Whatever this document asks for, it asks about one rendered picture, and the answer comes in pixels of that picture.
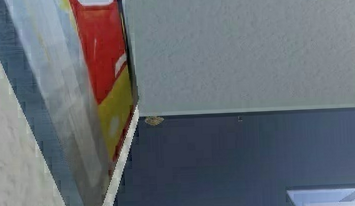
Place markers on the small tan floor object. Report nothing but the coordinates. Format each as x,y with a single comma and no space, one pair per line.
154,120

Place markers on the red and yellow room door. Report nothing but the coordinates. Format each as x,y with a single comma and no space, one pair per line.
103,60

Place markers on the white table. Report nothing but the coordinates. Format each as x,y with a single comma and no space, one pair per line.
326,198

